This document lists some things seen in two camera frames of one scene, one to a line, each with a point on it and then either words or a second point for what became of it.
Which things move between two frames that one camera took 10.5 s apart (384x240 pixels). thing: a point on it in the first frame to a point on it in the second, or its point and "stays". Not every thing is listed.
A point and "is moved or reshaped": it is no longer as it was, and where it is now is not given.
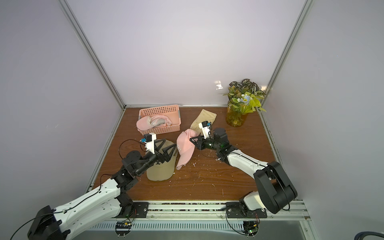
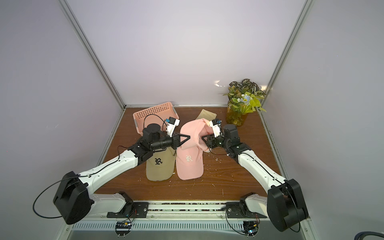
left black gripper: (161, 158) to (174, 142)
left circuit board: (123, 228) stays
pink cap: (147, 122) to (196, 129)
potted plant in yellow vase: (243, 98) stays
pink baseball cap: (185, 147) is moved or reshaped
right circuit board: (250, 227) stays
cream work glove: (204, 115) stays
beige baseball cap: (163, 171) stays
